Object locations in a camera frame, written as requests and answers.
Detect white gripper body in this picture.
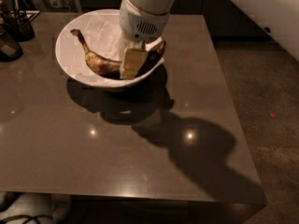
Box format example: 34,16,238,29
120,0,169,43

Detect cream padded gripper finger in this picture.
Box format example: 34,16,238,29
120,48,148,79

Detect overripe brown banana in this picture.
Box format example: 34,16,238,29
70,29,166,79

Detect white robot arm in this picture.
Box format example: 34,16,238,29
120,0,299,60

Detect white bowl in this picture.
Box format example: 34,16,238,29
55,9,164,91

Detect white paper sheet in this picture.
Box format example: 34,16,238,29
70,12,165,79

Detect dark appliance at left edge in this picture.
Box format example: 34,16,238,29
0,23,23,62

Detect grey cushion under table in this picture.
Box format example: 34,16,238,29
0,191,71,224

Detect black wire utensil holder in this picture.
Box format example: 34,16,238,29
3,0,35,42

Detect black cable on floor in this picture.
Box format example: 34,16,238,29
0,214,55,224

